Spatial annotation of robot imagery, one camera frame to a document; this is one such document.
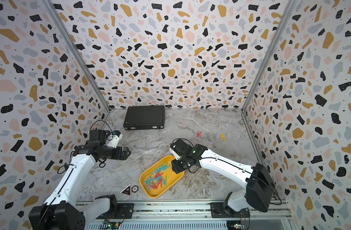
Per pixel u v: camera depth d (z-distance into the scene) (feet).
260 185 1.34
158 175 2.80
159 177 2.76
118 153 2.33
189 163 1.80
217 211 2.40
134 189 2.67
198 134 3.49
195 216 2.40
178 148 2.00
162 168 2.88
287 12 2.38
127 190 2.65
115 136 2.40
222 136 3.39
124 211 2.40
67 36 2.62
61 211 1.25
